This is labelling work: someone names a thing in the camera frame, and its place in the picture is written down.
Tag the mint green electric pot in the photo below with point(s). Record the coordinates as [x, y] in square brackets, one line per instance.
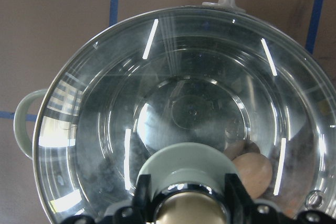
[22, 121]

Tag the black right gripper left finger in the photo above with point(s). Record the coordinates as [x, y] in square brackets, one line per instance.
[140, 210]

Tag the beige egg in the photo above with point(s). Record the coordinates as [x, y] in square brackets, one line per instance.
[255, 171]

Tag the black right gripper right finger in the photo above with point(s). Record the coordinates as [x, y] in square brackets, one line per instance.
[242, 209]

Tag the glass pot lid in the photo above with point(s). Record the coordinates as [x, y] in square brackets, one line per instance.
[183, 90]

